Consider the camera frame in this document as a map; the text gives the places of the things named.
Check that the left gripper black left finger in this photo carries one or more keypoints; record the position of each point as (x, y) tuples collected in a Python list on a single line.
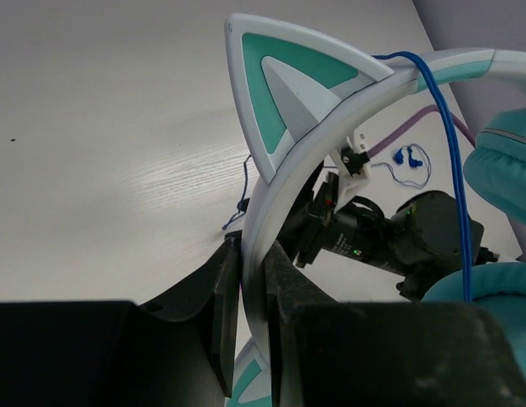
[(177, 349)]

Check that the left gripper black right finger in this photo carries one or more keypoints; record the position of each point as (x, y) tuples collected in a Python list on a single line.
[(327, 353)]

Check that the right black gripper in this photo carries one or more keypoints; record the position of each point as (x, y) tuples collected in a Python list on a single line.
[(301, 235)]

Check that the teal cat-ear headphones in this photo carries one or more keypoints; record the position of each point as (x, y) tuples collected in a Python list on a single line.
[(299, 94)]

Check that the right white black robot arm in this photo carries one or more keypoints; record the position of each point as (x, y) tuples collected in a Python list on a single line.
[(420, 242)]

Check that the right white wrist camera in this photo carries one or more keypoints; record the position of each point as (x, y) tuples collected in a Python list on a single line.
[(352, 164)]

